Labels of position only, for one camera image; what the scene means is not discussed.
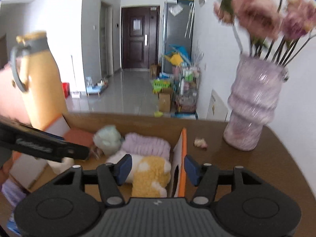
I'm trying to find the red layered sponge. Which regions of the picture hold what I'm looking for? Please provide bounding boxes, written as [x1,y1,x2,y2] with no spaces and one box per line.
[63,128,94,148]

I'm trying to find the dark brown entrance door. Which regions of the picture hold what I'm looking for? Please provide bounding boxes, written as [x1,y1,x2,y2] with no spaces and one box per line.
[121,5,160,71]

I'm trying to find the purple ceramic vase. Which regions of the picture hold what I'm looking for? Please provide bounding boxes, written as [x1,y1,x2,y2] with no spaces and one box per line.
[223,54,289,151]

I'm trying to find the white round sponge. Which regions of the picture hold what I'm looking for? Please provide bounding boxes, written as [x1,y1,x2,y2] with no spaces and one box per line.
[47,157,74,175]

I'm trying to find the lavender fluffy towel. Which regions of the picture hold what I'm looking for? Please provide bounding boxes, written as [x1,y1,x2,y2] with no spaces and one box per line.
[121,133,171,161]

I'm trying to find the red cardboard box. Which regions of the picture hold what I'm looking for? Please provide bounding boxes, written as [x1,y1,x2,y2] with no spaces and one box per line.
[10,113,187,200]

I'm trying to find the person left hand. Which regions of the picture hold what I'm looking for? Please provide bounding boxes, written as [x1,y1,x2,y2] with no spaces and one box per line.
[0,151,14,186]

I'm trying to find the green bath puff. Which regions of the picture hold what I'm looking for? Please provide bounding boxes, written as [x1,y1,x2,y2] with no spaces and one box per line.
[93,125,122,156]

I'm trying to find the grey refrigerator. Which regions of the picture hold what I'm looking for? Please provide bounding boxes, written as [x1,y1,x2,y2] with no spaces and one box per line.
[162,0,196,74]

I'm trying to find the pink small suitcase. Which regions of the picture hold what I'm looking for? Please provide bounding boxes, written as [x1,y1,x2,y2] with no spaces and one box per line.
[0,63,31,125]

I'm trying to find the wire storage rack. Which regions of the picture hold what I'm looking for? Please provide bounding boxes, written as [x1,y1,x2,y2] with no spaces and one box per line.
[174,62,200,113]

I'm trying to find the dried pink roses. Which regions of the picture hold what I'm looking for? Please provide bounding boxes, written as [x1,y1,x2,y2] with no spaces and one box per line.
[214,0,315,67]

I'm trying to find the yellow thermos jug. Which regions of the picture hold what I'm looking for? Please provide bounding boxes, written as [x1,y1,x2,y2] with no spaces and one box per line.
[10,32,68,130]

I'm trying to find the yellow white plush toy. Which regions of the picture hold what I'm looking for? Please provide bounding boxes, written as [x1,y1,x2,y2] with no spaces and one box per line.
[105,150,172,198]

